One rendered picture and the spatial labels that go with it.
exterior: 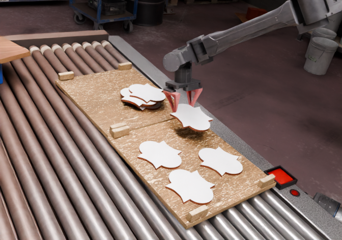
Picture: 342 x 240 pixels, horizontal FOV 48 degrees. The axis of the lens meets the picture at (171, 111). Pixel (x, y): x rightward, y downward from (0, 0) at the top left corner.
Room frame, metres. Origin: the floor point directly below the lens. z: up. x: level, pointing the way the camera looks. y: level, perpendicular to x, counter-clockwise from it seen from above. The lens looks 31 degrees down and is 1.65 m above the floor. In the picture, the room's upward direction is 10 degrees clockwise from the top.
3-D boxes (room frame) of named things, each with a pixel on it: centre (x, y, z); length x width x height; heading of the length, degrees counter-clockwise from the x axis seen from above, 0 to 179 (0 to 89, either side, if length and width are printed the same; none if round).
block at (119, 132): (1.00, 0.15, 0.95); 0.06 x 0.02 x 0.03; 132
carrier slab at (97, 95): (1.25, 0.19, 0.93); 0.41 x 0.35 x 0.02; 43
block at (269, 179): (0.89, -0.31, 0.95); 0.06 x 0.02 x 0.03; 132
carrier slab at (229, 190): (0.94, -0.08, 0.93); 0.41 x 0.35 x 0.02; 42
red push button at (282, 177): (0.95, -0.37, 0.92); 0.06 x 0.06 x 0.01; 38
